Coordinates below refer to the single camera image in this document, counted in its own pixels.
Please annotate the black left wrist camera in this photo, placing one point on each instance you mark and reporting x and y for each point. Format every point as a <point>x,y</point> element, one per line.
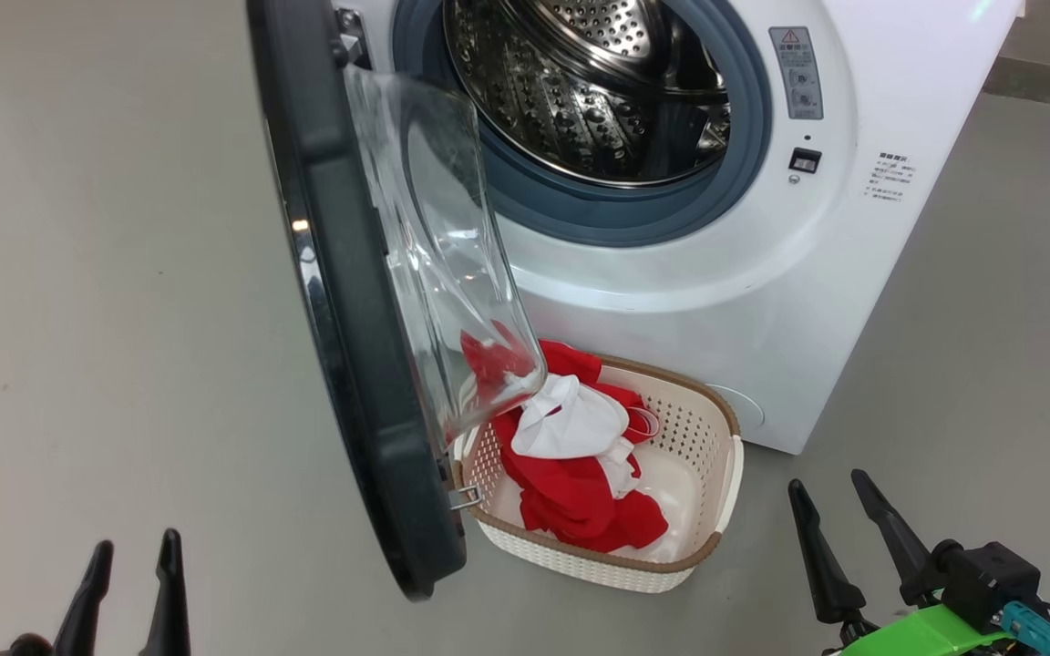
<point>28,647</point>

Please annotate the washing machine door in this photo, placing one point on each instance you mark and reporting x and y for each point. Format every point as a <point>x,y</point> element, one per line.
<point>352,319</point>

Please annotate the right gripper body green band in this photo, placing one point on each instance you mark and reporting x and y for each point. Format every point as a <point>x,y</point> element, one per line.
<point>926,633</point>

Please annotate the black door lock socket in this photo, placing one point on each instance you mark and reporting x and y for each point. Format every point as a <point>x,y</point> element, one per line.
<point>805,160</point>

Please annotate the red and white garment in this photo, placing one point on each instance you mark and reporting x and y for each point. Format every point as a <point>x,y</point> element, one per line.
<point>580,510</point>

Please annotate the black caution text decal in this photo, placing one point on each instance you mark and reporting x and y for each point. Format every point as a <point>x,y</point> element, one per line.
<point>888,173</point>

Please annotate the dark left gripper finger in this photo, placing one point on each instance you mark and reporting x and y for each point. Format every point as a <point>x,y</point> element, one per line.
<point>168,601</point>
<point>87,610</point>

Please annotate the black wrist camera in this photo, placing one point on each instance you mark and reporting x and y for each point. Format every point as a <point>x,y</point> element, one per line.
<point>990,583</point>
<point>28,647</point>

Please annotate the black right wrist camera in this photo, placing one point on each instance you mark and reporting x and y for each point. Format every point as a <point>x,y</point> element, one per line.
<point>990,583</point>

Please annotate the round white filter cover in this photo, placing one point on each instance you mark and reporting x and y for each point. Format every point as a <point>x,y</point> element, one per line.
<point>744,405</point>

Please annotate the perforated steel washer drum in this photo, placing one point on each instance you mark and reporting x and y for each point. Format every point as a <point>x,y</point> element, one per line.
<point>580,91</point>

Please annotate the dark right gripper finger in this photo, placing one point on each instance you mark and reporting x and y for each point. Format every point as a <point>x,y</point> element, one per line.
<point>899,551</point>
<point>826,574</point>

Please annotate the grey warning sticker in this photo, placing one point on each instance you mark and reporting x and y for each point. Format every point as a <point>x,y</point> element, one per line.
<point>797,82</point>

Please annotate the white front-load washing machine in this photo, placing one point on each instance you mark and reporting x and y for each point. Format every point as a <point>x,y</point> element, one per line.
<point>762,319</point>

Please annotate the cream laundry basket brown rim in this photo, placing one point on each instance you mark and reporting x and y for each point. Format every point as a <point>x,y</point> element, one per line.
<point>698,437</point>

